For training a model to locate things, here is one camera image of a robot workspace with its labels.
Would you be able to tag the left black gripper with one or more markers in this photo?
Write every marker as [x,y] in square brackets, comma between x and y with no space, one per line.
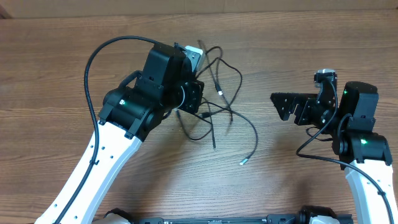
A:
[196,88]

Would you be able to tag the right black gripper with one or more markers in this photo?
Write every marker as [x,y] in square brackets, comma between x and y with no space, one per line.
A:
[291,102]

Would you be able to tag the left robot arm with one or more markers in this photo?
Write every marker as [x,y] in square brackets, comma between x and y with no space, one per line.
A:
[128,115]

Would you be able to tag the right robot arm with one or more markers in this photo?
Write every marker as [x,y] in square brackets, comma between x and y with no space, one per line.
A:
[363,154]

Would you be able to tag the cardboard back panel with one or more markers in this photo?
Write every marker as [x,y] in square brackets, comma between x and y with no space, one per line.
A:
[27,9]

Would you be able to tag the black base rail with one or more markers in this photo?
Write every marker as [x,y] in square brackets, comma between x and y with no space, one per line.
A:
[269,219]

